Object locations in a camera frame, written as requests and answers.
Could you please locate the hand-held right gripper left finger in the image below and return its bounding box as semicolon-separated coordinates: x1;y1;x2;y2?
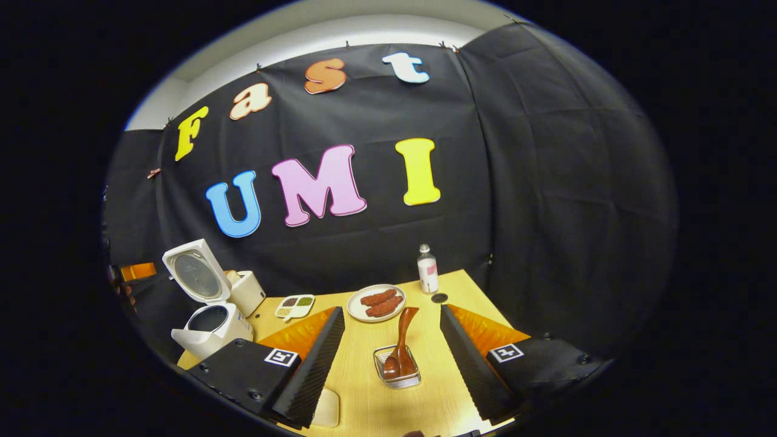
185;307;347;430

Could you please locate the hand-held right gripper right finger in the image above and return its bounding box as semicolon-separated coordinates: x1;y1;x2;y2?
439;303;608;425

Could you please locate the clear box of white rice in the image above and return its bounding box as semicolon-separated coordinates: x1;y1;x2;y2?
311;388;341;428

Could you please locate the brown wooden spoon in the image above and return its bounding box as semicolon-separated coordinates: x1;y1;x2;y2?
383;307;420;380

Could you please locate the white rice cooker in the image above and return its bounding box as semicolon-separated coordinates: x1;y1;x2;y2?
162;239;254;361

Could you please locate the white divided dish of beans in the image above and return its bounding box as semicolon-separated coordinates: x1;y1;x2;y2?
274;294;316;321

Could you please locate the white round plate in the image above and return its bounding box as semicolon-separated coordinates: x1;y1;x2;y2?
347;284;406;323

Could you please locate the white toaster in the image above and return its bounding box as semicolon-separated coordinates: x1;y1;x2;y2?
225;269;266;317

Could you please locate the small bottle with pink label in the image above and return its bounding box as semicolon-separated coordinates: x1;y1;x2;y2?
417;244;439;294

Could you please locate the black backdrop cloth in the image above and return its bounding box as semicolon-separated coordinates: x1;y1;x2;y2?
103;21;679;359

